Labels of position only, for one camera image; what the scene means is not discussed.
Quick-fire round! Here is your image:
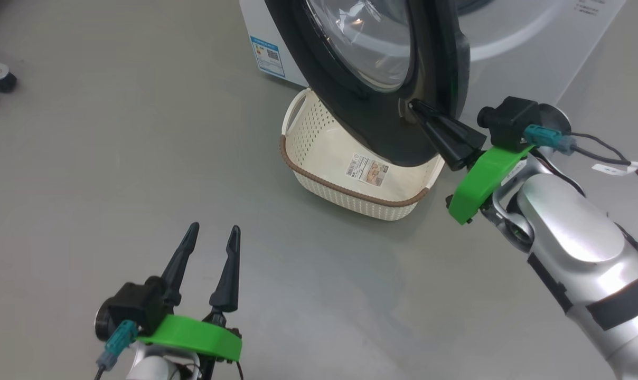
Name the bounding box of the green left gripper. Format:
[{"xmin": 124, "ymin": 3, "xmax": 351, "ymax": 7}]
[{"xmin": 138, "ymin": 222, "xmax": 243, "ymax": 363}]

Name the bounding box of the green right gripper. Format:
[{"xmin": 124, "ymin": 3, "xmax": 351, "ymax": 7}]
[{"xmin": 410, "ymin": 99, "xmax": 535, "ymax": 225}]

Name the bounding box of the dark round glass washer door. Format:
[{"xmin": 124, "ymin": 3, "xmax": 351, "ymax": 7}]
[{"xmin": 265, "ymin": 0, "xmax": 471, "ymax": 168}]

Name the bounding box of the printed basket label sticker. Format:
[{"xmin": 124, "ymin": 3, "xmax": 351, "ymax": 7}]
[{"xmin": 344, "ymin": 153, "xmax": 390, "ymax": 186}]

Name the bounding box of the white front-load washing machine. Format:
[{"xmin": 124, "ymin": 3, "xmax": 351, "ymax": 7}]
[{"xmin": 239, "ymin": 0, "xmax": 627, "ymax": 119}]

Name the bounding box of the cream perforated laundry basket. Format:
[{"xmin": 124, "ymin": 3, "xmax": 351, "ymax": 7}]
[{"xmin": 279, "ymin": 88, "xmax": 446, "ymax": 221}]

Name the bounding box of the blue energy label sticker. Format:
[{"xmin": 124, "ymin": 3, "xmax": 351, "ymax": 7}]
[{"xmin": 250, "ymin": 35, "xmax": 286, "ymax": 79}]

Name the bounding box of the teal connector right camera cable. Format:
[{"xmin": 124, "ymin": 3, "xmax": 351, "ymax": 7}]
[{"xmin": 524, "ymin": 125, "xmax": 638, "ymax": 180}]

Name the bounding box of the teal connector camera cable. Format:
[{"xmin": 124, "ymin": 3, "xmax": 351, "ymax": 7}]
[
  {"xmin": 93, "ymin": 319, "xmax": 140, "ymax": 380},
  {"xmin": 524, "ymin": 125, "xmax": 638, "ymax": 180}
]

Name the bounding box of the teal connector left camera cable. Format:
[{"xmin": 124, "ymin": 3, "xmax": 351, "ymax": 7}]
[{"xmin": 93, "ymin": 319, "xmax": 140, "ymax": 380}]

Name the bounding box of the white cable tag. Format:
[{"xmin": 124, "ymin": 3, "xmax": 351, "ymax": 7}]
[{"xmin": 592, "ymin": 161, "xmax": 638, "ymax": 176}]

